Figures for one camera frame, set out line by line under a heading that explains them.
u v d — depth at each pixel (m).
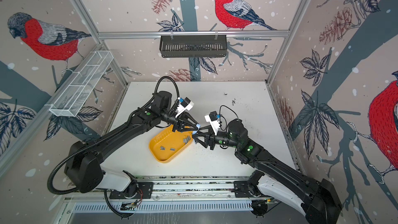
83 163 0.41
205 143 0.61
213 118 0.60
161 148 0.88
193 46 1.06
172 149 0.88
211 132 0.62
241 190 0.73
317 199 0.39
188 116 0.67
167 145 0.88
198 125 0.65
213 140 0.59
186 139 0.90
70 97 0.76
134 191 0.69
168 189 0.75
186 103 0.61
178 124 0.61
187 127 0.65
